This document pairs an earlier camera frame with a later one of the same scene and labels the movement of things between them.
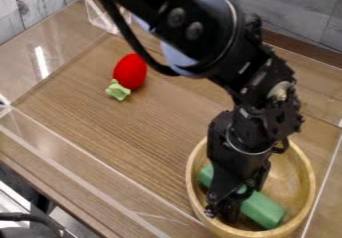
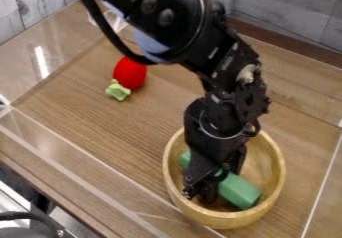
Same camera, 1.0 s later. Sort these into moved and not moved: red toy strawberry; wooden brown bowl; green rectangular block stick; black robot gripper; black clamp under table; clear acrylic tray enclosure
Moved: black robot gripper; wooden brown bowl; green rectangular block stick
Not moved: black clamp under table; red toy strawberry; clear acrylic tray enclosure
